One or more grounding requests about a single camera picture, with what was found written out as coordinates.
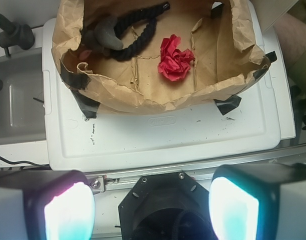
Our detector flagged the black tape strip front left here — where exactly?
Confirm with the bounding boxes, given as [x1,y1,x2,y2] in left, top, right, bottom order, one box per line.
[71,90,101,119]

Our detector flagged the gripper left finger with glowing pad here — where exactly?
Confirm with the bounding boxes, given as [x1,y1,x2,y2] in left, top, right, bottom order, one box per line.
[0,170,95,240]

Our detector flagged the black tape strip front right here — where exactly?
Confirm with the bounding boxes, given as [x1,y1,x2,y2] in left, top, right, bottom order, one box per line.
[214,95,242,116]

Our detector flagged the black faucet fixture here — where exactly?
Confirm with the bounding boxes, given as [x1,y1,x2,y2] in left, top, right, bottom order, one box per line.
[0,13,35,58]

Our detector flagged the red paper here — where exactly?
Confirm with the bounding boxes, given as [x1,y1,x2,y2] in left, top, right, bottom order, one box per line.
[157,34,195,82]

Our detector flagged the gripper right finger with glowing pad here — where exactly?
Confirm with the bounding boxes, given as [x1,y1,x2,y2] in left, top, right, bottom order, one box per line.
[208,163,306,240]

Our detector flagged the black tape strip right corner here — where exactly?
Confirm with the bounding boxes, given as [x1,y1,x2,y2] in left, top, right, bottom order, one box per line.
[252,51,278,82]

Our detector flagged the black octagonal mount plate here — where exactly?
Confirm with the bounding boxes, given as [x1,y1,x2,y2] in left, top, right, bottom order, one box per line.
[118,172,217,240]

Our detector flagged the brown paper bag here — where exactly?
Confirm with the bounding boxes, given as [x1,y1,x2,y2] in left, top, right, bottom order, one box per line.
[51,0,265,115]

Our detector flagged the aluminium frame rail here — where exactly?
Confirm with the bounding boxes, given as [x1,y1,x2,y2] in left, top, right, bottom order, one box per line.
[85,143,306,194]

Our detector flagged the white plastic bin lid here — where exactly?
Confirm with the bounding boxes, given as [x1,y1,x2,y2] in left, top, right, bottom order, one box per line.
[42,0,281,172]

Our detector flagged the black tape strip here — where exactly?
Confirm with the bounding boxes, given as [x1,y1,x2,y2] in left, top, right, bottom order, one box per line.
[214,95,242,116]
[71,90,101,119]

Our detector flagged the black twisted rope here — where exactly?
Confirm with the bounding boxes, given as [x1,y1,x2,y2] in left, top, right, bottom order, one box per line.
[80,1,171,62]

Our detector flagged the black tape patch left rim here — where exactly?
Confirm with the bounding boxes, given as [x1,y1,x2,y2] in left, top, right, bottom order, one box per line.
[60,62,91,90]

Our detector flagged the black cable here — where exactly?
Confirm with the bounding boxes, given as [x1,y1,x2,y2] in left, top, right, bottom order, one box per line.
[0,151,50,168]

